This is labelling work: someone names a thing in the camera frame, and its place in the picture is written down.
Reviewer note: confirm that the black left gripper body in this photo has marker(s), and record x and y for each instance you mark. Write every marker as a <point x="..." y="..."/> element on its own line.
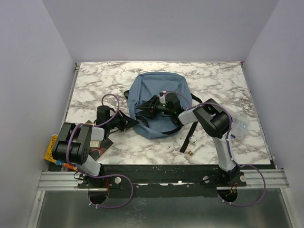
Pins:
<point x="117" y="121"/>

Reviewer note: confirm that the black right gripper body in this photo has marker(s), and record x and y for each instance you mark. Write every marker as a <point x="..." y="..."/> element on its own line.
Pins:
<point x="162" y="108"/>

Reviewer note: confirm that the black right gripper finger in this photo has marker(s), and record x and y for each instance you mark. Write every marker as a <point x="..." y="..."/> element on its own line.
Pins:
<point x="150" y="114"/>
<point x="148" y="106"/>

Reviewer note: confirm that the blue student backpack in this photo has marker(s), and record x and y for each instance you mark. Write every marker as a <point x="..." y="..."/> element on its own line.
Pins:
<point x="147" y="85"/>

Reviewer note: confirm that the dark red notebook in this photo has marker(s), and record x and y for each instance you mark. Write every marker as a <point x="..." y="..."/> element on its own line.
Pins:
<point x="96" y="153"/>

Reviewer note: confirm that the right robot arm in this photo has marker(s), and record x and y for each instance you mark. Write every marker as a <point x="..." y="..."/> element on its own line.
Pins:
<point x="214" y="119"/>

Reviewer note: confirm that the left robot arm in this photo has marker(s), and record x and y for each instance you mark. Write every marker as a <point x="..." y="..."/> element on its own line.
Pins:
<point x="73" y="142"/>

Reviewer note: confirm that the yellow illustrated book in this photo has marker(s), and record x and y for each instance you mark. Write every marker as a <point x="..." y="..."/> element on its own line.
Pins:
<point x="96" y="143"/>

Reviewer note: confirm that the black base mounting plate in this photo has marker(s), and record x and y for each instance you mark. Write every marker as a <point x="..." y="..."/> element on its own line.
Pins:
<point x="155" y="181"/>

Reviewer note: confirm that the clear plastic packet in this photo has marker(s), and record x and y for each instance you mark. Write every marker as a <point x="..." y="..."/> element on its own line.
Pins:
<point x="239" y="127"/>

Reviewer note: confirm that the aluminium frame rail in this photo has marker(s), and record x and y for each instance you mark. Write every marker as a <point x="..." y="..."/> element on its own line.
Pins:
<point x="58" y="181"/>

